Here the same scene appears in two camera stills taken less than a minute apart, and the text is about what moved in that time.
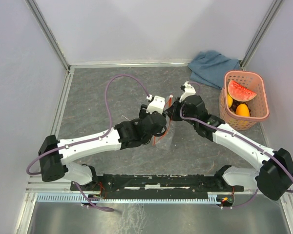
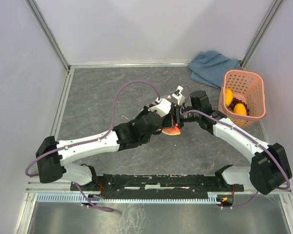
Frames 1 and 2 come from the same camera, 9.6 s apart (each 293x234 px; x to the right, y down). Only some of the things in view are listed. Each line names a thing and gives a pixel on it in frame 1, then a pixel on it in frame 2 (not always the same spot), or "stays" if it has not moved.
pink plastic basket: x=243 y=101 stays
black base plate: x=156 y=184 stays
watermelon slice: x=240 y=92 to x=171 y=131
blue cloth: x=208 y=68 stays
